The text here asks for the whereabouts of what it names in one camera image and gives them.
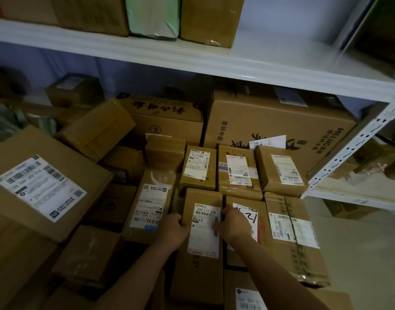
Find person's right hand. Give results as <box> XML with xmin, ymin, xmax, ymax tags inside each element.
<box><xmin>213</xmin><ymin>205</ymin><xmax>253</xmax><ymax>245</ymax></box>

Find person's left hand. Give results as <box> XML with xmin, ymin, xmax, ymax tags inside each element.
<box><xmin>153</xmin><ymin>212</ymin><xmax>192</xmax><ymax>253</ymax></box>

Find narrow parcel box white label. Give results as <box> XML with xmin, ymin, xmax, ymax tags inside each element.
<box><xmin>169</xmin><ymin>188</ymin><xmax>225</xmax><ymax>306</ymax></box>

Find person's right forearm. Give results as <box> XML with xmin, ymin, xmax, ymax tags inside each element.
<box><xmin>224</xmin><ymin>235</ymin><xmax>332</xmax><ymax>310</ymax></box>

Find person's left forearm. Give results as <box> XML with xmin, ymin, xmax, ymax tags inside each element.
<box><xmin>94</xmin><ymin>241</ymin><xmax>179</xmax><ymax>310</ymax></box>

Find pile of cardboard parcels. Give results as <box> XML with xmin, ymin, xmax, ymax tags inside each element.
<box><xmin>0</xmin><ymin>72</ymin><xmax>358</xmax><ymax>310</ymax></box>

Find flat brown cardboard box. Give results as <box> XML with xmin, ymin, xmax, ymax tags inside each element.
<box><xmin>323</xmin><ymin>198</ymin><xmax>381</xmax><ymax>220</ymax></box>

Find white metal shelving rack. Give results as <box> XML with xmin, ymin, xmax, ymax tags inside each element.
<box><xmin>0</xmin><ymin>17</ymin><xmax>395</xmax><ymax>200</ymax></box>
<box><xmin>301</xmin><ymin>0</ymin><xmax>395</xmax><ymax>213</ymax></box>

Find tall brown cardboard carton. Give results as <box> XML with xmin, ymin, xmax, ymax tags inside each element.
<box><xmin>179</xmin><ymin>0</ymin><xmax>246</xmax><ymax>49</ymax></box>

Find grey green plastic bag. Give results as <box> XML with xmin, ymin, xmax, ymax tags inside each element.
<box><xmin>0</xmin><ymin>102</ymin><xmax>29</xmax><ymax>141</ymax></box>

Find pale green wrapped package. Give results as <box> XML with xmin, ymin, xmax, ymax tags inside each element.
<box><xmin>125</xmin><ymin>0</ymin><xmax>181</xmax><ymax>41</ymax></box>

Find large brown cardboard carton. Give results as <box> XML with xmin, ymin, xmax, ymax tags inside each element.
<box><xmin>50</xmin><ymin>0</ymin><xmax>130</xmax><ymax>38</ymax></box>
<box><xmin>0</xmin><ymin>0</ymin><xmax>60</xmax><ymax>25</ymax></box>

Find dark cardboard box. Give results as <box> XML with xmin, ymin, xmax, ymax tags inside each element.
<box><xmin>355</xmin><ymin>0</ymin><xmax>395</xmax><ymax>65</ymax></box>

